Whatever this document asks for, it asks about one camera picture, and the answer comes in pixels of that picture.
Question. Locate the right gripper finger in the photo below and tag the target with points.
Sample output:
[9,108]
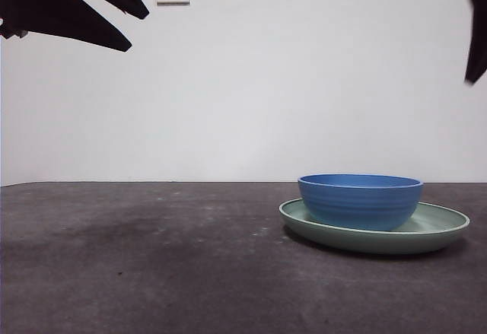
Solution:
[479,26]

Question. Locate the blue ribbed bowl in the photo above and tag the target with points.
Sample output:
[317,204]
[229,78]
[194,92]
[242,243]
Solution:
[359,206]

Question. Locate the green round plate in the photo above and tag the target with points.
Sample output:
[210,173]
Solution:
[361,243]

